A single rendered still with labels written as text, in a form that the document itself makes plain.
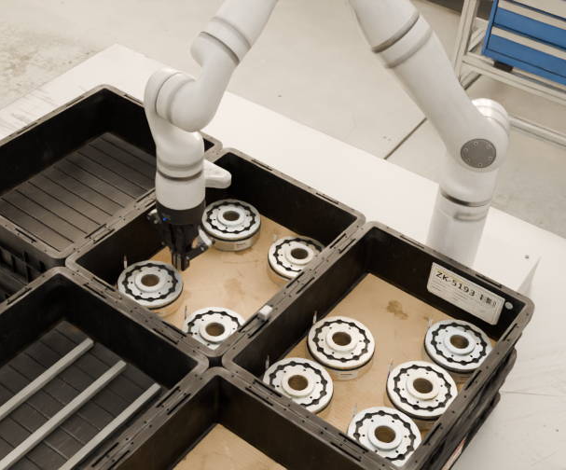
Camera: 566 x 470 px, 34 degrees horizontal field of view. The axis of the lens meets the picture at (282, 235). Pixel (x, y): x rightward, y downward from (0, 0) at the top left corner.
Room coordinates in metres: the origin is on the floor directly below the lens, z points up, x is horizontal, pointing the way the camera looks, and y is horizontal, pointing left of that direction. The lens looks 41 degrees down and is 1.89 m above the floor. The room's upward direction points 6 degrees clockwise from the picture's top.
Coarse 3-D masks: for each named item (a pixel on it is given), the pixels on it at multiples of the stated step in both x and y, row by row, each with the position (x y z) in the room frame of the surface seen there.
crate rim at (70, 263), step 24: (264, 168) 1.25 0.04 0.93; (312, 192) 1.20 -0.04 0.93; (360, 216) 1.15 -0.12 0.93; (96, 240) 1.03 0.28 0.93; (336, 240) 1.08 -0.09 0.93; (72, 264) 0.97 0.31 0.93; (312, 264) 1.02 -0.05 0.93; (288, 288) 0.97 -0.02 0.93; (144, 312) 0.89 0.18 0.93; (240, 336) 0.86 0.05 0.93; (216, 360) 0.82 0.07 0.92
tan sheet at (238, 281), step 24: (264, 216) 1.24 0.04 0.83; (264, 240) 1.18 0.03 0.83; (192, 264) 1.10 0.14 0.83; (216, 264) 1.11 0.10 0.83; (240, 264) 1.11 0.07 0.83; (264, 264) 1.12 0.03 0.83; (192, 288) 1.04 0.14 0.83; (216, 288) 1.05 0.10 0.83; (240, 288) 1.05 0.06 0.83; (264, 288) 1.06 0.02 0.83; (192, 312) 0.99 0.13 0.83; (240, 312) 1.00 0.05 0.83
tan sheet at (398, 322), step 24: (360, 288) 1.08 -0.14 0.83; (384, 288) 1.09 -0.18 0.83; (336, 312) 1.02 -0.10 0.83; (360, 312) 1.03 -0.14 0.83; (384, 312) 1.03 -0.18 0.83; (408, 312) 1.04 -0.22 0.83; (432, 312) 1.04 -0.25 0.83; (384, 336) 0.98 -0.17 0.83; (408, 336) 0.99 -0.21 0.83; (384, 360) 0.93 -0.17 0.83; (408, 360) 0.94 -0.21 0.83; (336, 384) 0.88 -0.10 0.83; (360, 384) 0.88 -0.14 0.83; (384, 384) 0.88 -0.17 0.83; (456, 384) 0.90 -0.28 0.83; (336, 408) 0.83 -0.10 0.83; (360, 408) 0.83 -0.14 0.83
